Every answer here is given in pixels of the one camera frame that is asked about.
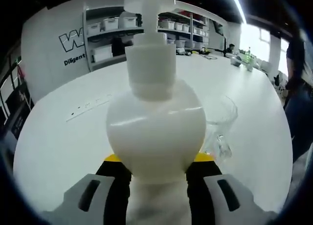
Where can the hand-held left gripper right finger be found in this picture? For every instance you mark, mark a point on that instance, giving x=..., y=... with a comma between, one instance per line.
x=203, y=186

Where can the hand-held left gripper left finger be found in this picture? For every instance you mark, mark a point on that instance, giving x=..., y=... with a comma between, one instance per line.
x=115, y=186

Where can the white pump bottle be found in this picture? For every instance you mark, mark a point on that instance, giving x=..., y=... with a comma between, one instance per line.
x=154, y=127

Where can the clear glass cup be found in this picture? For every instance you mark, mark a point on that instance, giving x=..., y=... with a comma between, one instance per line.
x=225, y=117

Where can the green bottle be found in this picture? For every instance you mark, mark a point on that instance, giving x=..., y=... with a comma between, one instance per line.
x=248, y=55

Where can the white table socket panel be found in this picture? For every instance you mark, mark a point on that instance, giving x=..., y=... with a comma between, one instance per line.
x=85, y=109

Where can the black cabinet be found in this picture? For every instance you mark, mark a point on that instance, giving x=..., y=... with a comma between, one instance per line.
x=17, y=112

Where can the grey round device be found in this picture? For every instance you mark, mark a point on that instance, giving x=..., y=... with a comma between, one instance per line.
x=236, y=61

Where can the large white storage box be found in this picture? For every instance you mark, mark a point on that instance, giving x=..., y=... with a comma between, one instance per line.
x=101, y=54

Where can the black hanging garment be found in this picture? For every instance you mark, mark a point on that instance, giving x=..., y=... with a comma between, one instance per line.
x=121, y=47

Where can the white panel with logo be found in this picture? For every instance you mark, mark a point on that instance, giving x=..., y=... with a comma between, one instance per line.
x=44, y=63

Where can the red hanging bag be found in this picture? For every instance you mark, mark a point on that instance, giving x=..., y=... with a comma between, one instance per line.
x=21, y=71

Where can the grey shelf rack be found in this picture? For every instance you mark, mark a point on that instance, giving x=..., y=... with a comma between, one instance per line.
x=115, y=32

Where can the white lidded storage bin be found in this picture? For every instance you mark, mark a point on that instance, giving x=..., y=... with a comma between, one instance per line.
x=94, y=29
x=111, y=24
x=129, y=22

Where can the row of small storage boxes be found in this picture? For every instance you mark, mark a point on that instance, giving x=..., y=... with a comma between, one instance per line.
x=179, y=27

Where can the ceiling light strip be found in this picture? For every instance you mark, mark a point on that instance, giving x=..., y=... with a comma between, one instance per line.
x=238, y=7

